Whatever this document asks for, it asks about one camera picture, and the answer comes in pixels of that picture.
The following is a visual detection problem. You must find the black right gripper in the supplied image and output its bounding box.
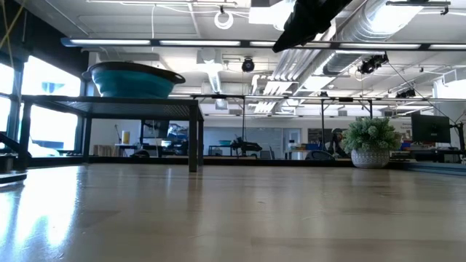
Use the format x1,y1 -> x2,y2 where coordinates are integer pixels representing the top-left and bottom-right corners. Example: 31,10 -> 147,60
272,0 -> 354,54

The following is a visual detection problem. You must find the black background rig frame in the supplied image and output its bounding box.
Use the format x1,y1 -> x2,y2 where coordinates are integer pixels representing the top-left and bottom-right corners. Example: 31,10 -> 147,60
167,93 -> 374,146

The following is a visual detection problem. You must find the blue collapsible colander bowl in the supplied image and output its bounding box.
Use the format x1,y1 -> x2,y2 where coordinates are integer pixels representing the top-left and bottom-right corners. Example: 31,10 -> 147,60
82,60 -> 187,99

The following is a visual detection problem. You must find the black monitor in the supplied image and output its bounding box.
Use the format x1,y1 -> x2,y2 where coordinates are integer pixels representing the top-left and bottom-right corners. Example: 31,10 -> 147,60
411,113 -> 451,144

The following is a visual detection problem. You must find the person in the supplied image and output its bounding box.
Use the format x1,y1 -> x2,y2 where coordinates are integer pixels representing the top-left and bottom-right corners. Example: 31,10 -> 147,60
326,127 -> 347,157

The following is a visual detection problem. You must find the green potted plant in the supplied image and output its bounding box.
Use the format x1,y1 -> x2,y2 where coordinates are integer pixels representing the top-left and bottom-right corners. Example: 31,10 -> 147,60
341,116 -> 403,169

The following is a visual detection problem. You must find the silver ventilation duct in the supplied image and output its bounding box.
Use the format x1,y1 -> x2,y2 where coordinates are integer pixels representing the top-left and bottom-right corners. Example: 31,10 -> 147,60
322,0 -> 419,76

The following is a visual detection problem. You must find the black overhead light bar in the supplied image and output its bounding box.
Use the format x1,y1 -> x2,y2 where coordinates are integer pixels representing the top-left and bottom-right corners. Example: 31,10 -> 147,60
60,36 -> 466,52

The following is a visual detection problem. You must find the black curved handle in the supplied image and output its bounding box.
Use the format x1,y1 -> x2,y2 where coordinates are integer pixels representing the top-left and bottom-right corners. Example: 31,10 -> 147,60
304,149 -> 336,162

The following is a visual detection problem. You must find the black aluminium table frame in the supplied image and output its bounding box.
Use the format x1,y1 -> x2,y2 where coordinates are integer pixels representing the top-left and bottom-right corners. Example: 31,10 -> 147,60
0,131 -> 466,178

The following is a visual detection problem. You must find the black kitchen knife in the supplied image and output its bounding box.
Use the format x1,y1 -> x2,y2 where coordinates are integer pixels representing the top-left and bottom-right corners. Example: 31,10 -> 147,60
0,172 -> 28,185

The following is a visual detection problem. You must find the white ring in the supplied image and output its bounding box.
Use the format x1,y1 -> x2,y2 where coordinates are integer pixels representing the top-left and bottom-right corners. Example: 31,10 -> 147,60
213,9 -> 234,31

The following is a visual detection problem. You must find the gray perforated metal riser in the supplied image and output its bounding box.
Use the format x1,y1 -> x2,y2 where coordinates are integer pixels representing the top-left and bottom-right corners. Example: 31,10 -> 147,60
17,95 -> 205,173

